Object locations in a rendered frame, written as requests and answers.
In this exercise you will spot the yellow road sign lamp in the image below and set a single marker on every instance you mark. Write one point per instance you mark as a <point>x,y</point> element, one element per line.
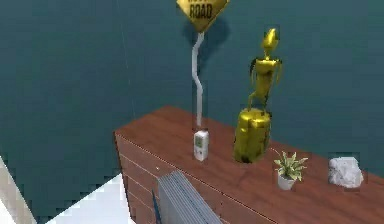
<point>199,83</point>

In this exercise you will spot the grey ribbed flat pack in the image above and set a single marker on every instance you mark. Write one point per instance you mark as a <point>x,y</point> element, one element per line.
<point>181,200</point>

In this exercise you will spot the golden figure statue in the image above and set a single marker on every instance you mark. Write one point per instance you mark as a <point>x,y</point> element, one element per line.
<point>253,133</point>

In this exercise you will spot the brown wooden chest of drawers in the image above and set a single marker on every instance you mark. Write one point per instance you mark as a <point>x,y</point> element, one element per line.
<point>230,186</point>

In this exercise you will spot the white crumpled rock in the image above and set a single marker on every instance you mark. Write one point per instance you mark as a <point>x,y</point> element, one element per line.
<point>345,171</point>

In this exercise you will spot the white handheld game console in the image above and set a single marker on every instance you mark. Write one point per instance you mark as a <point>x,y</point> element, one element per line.
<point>201,145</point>

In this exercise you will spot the small potted green plant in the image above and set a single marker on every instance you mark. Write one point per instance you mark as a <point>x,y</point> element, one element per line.
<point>288,170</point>

